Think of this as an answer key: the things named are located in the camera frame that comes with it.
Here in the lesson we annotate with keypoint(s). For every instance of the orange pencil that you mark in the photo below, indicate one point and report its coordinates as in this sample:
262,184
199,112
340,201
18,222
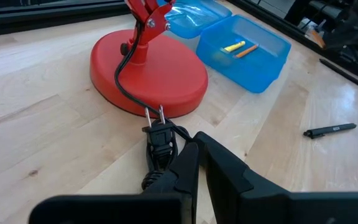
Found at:
246,51

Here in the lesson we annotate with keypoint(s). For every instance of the blue plastic supply box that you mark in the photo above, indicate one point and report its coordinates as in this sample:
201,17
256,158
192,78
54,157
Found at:
253,74

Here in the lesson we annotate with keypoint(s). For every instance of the red desk lamp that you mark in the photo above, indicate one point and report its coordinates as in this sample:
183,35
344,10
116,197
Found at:
166,77

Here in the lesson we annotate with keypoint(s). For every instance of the black marker pen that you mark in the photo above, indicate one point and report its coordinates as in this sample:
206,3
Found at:
331,130

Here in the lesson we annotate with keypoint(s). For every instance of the yellow highlighter marker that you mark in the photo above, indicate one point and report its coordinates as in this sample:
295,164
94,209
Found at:
234,46

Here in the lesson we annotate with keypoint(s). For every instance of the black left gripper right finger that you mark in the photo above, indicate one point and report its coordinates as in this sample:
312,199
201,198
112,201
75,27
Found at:
259,205

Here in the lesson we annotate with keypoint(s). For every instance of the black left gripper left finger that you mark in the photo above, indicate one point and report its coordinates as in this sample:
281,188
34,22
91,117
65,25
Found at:
166,205

